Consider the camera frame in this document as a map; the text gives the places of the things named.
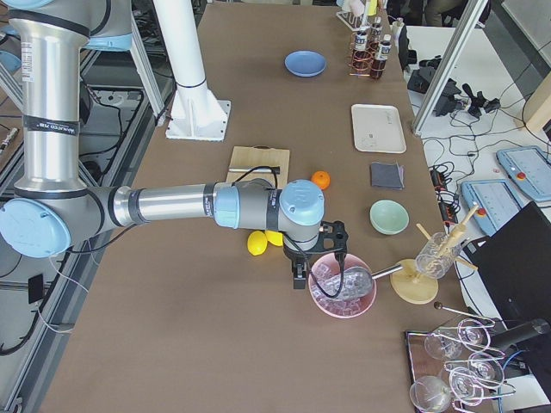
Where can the grey folded cloth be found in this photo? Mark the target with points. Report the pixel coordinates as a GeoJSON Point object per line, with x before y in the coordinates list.
{"type": "Point", "coordinates": [387, 175]}

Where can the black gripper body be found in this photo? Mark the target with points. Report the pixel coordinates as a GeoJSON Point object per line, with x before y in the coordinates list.
{"type": "Point", "coordinates": [294, 255]}

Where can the cream rectangular tray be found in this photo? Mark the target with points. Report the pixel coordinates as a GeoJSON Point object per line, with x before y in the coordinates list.
{"type": "Point", "coordinates": [377, 129]}

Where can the metal scoop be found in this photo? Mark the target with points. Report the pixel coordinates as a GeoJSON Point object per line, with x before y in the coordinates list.
{"type": "Point", "coordinates": [359, 282]}

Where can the black power strip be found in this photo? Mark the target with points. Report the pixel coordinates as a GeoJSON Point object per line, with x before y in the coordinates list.
{"type": "Point", "coordinates": [447, 201]}

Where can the copper wire bottle rack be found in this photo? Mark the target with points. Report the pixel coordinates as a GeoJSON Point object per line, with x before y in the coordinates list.
{"type": "Point", "coordinates": [366, 71]}

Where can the dark drink bottle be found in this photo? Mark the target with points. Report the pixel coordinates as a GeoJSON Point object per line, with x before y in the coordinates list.
{"type": "Point", "coordinates": [380, 57]}
{"type": "Point", "coordinates": [360, 54]}
{"type": "Point", "coordinates": [375, 33]}

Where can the yellow lemon left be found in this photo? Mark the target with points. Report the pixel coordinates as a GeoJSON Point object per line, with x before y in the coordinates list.
{"type": "Point", "coordinates": [257, 243]}

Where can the clear glass mug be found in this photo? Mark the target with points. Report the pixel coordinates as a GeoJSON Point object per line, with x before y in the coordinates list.
{"type": "Point", "coordinates": [434, 260]}

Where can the blue plate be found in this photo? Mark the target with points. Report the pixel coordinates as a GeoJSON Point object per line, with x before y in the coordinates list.
{"type": "Point", "coordinates": [305, 63]}

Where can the mint green bowl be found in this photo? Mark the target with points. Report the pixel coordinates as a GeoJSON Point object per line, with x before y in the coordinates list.
{"type": "Point", "coordinates": [388, 217]}

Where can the orange fruit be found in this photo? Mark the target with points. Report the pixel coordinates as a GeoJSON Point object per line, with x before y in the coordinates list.
{"type": "Point", "coordinates": [322, 179]}

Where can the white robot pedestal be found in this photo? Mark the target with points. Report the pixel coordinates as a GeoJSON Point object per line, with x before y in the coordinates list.
{"type": "Point", "coordinates": [196, 113]}

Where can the wooden cutting board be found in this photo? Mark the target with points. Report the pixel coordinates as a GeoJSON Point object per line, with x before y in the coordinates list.
{"type": "Point", "coordinates": [245, 158]}

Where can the blue teach pendant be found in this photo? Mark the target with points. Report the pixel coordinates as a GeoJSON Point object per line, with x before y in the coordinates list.
{"type": "Point", "coordinates": [497, 202]}
{"type": "Point", "coordinates": [529, 169]}

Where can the pink bowl of ice cubes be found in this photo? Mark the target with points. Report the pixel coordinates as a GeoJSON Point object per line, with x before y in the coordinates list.
{"type": "Point", "coordinates": [326, 281]}

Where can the wooden cup tree stand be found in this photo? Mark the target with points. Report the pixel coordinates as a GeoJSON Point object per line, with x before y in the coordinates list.
{"type": "Point", "coordinates": [416, 288]}

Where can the black handled knife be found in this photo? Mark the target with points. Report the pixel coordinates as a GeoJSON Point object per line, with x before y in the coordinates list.
{"type": "Point", "coordinates": [257, 169]}

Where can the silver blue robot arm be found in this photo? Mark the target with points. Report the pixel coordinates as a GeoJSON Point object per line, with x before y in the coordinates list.
{"type": "Point", "coordinates": [53, 209]}

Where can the yellow lemon right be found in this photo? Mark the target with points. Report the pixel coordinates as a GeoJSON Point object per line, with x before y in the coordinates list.
{"type": "Point", "coordinates": [274, 237]}

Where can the wine glass rack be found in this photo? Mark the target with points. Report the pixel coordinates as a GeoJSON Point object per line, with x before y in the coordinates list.
{"type": "Point", "coordinates": [455, 367]}

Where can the yellow lemon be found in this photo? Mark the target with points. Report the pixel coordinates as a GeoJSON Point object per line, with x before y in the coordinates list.
{"type": "Point", "coordinates": [257, 243]}
{"type": "Point", "coordinates": [274, 237]}

